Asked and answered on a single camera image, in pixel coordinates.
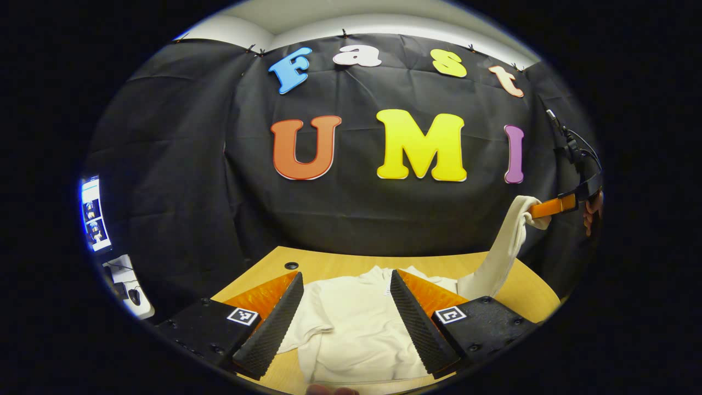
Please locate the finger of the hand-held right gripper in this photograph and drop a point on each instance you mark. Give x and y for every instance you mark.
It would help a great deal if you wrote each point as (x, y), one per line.
(554, 206)

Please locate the cream white sweater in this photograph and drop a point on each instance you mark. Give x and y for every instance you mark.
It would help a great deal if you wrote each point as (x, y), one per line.
(356, 323)

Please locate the computer monitor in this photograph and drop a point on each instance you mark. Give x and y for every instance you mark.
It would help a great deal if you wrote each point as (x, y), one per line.
(96, 214)

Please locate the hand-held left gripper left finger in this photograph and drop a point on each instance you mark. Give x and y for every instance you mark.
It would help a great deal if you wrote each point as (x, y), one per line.
(274, 323)

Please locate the row of black cloth clips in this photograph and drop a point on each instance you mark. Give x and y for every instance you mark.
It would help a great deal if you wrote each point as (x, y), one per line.
(344, 33)

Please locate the black computer mouse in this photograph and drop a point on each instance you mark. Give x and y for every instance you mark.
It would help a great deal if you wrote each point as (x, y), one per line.
(134, 297)

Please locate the black backdrop cloth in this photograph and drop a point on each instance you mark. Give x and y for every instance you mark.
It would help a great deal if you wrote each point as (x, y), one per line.
(356, 214)

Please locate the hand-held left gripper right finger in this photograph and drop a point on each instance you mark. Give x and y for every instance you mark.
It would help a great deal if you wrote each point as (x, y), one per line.
(417, 323)

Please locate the white side desk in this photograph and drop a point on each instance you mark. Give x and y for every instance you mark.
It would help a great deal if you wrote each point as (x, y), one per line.
(123, 269)

